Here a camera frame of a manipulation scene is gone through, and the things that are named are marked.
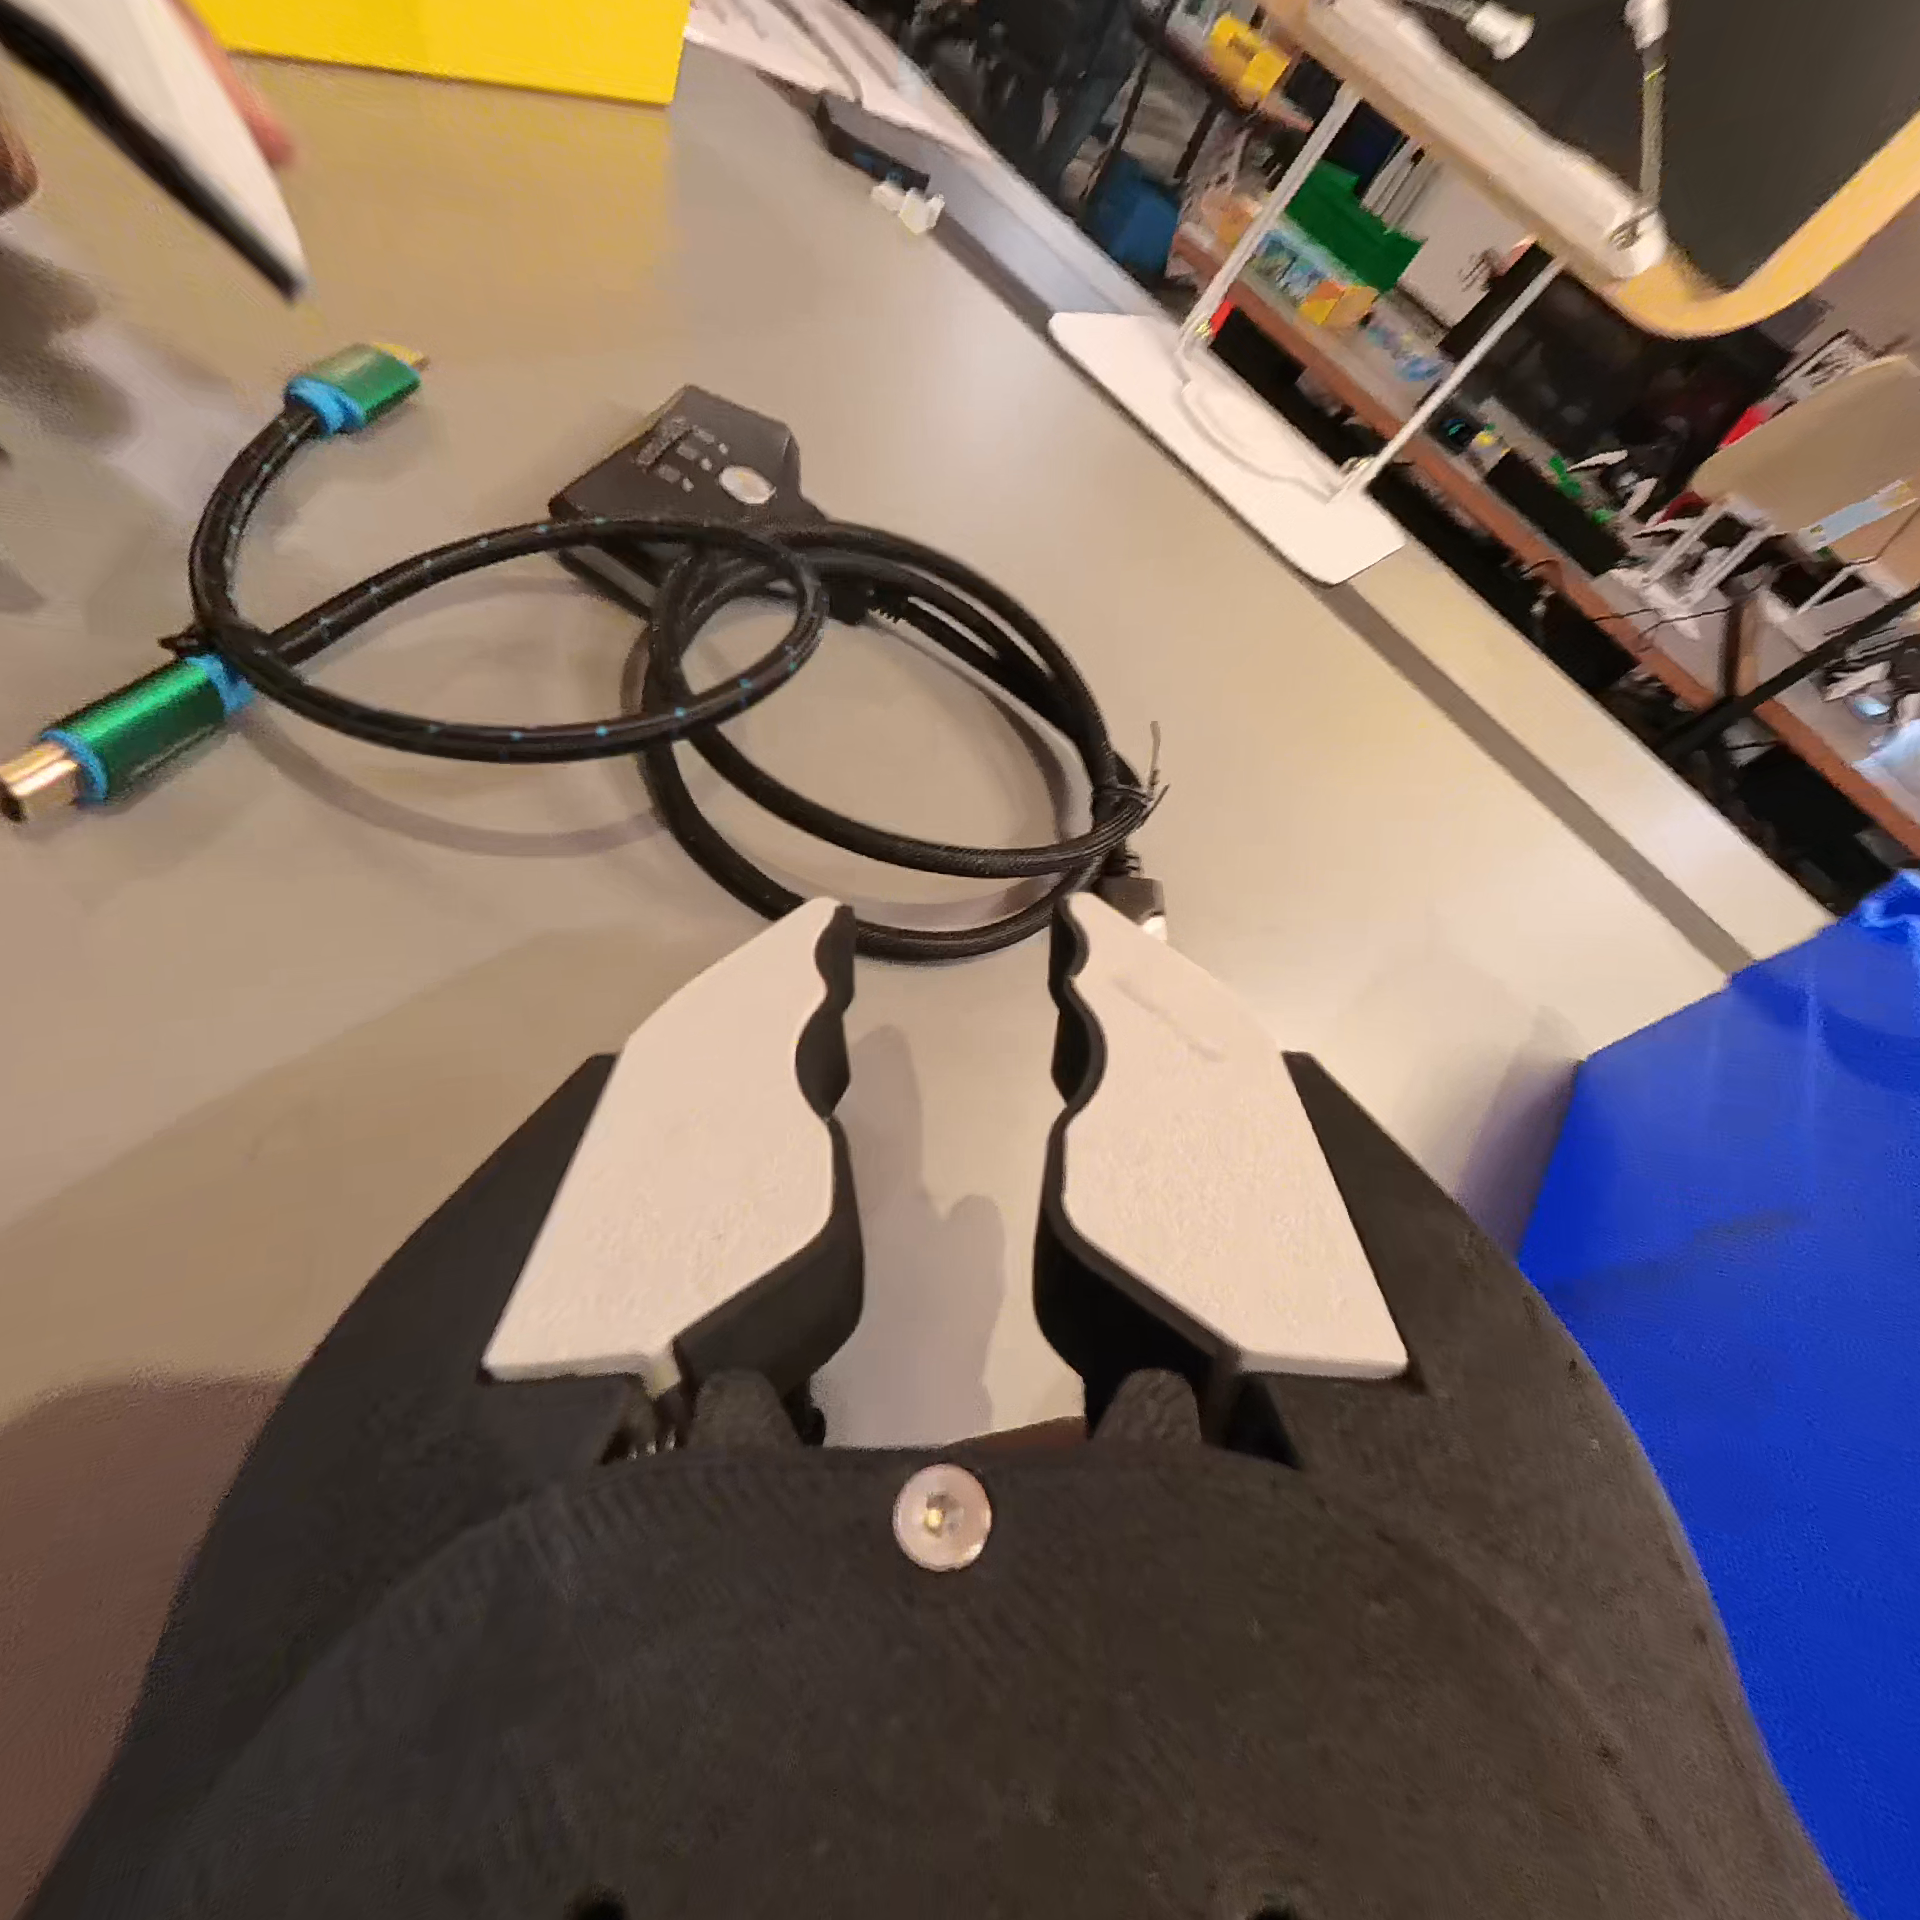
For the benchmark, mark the white printed paper sheet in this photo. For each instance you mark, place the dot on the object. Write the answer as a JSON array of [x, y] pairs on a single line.
[[840, 53]]

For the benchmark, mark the colourful toy boxes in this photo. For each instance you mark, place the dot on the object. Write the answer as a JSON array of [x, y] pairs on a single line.
[[1302, 288]]

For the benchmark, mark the wood-framed black panel stand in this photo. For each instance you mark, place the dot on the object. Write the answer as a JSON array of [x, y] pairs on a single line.
[[1769, 133]]

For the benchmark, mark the small yellow bin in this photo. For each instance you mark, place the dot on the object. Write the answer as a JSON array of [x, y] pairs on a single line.
[[1246, 53]]

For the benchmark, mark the yellow plastic bin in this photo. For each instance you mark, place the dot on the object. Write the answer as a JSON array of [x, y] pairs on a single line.
[[450, 38]]

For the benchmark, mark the black usb hub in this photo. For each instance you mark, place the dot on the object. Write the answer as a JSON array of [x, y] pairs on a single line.
[[854, 141]]

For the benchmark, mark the person's left hand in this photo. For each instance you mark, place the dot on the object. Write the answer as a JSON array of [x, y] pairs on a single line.
[[259, 117]]

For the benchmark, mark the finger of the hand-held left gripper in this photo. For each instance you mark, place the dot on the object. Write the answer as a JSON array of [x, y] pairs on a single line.
[[166, 102]]

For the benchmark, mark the blue bag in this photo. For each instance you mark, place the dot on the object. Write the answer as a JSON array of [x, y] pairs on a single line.
[[1136, 221]]

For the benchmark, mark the green plastic bin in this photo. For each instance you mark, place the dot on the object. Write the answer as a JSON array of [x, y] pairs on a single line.
[[1352, 224]]

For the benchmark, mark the small black electronic devices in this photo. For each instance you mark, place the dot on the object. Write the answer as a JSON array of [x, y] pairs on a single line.
[[1467, 436]]

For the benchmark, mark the small white plastic part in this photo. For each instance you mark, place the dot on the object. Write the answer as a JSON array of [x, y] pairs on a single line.
[[910, 210]]

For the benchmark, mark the long wooden table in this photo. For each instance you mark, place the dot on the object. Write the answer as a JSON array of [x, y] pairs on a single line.
[[1725, 702]]

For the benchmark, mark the blue plastic bin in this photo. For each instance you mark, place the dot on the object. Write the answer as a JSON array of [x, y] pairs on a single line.
[[1744, 1279]]

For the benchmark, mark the beige panel on white stand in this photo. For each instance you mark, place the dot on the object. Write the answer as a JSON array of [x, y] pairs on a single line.
[[1816, 436]]

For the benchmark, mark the long black box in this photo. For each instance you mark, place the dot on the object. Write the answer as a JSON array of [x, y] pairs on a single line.
[[1563, 515]]

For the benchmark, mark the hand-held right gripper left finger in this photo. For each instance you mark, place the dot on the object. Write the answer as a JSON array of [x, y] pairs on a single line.
[[674, 1202]]

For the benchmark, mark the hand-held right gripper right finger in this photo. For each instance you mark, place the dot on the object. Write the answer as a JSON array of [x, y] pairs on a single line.
[[1214, 1202]]

